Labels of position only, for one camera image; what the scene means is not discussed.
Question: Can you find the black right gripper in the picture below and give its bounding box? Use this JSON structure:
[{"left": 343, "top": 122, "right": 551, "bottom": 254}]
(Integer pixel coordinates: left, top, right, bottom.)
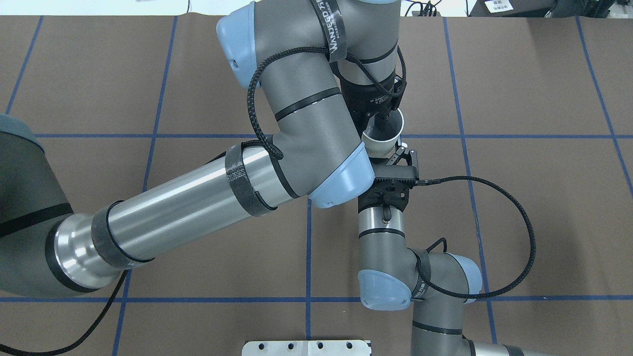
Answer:
[{"left": 358, "top": 148, "right": 420, "bottom": 213}]

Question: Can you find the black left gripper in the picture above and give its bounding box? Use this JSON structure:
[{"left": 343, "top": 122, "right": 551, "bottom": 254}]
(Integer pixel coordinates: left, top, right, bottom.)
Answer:
[{"left": 339, "top": 72, "right": 407, "bottom": 135}]

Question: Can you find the white ribbed mug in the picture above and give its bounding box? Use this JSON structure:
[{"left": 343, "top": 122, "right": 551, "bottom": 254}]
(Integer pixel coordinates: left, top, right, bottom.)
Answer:
[{"left": 361, "top": 109, "right": 405, "bottom": 158}]

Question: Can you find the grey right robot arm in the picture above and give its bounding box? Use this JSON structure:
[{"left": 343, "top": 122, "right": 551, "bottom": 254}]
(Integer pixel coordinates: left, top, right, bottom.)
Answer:
[{"left": 358, "top": 143, "right": 541, "bottom": 356}]

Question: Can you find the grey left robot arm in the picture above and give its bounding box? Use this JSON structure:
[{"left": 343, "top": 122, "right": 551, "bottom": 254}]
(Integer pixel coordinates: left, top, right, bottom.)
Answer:
[{"left": 1, "top": 0, "right": 401, "bottom": 298}]

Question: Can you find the brown paper table mat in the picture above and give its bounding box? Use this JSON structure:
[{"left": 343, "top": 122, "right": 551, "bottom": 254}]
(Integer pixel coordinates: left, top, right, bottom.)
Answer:
[{"left": 1, "top": 14, "right": 632, "bottom": 356}]

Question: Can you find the black box with label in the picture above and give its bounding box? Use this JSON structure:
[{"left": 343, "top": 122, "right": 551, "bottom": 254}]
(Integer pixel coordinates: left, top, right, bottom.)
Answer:
[{"left": 468, "top": 0, "right": 617, "bottom": 18}]

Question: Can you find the white metal base plate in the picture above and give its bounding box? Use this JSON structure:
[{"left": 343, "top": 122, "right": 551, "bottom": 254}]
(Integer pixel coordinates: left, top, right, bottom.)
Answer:
[{"left": 241, "top": 340, "right": 372, "bottom": 356}]

